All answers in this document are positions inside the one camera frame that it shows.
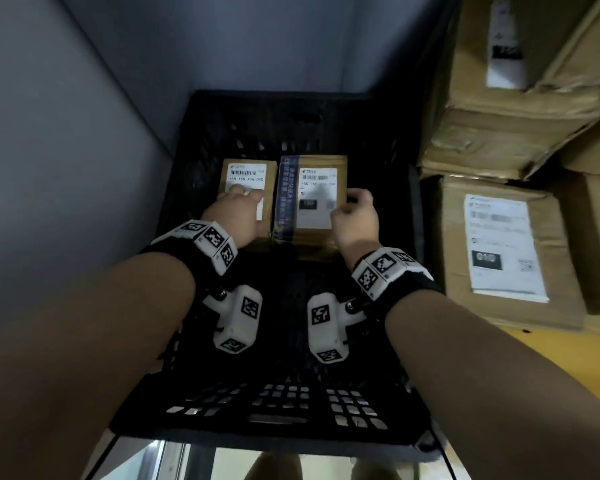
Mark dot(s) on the person's right forearm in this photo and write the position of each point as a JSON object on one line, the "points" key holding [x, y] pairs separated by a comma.
{"points": [[505, 394]]}

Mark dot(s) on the person's left forearm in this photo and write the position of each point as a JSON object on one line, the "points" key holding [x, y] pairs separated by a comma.
{"points": [[80, 369]]}

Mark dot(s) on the person's left hand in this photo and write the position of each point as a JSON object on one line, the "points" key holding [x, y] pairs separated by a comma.
{"points": [[235, 219]]}

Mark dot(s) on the small parcel 150 label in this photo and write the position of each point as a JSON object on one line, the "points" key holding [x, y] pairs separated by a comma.
{"points": [[595, 139]]}

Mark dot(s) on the person's leg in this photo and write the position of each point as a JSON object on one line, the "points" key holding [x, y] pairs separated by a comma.
{"points": [[375, 469], [272, 467]]}

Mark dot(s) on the taped parcel labelled 150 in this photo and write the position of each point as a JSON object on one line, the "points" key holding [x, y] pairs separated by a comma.
{"points": [[315, 194]]}

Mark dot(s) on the person's left leg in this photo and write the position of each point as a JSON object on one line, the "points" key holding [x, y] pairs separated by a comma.
{"points": [[272, 467]]}

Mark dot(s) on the black wristband with marker tags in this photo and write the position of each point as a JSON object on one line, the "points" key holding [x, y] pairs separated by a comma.
{"points": [[205, 234], [380, 274]]}

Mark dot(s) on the person's right hand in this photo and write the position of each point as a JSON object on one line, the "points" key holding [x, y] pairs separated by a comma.
{"points": [[360, 224]]}

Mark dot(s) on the dark metal stand frame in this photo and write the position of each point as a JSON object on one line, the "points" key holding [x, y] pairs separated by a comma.
{"points": [[198, 462]]}

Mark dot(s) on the person's right leg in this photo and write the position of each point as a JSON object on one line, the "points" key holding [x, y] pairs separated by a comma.
{"points": [[375, 469]]}

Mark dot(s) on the black plastic crate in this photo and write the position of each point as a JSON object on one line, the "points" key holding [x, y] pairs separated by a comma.
{"points": [[300, 124]]}

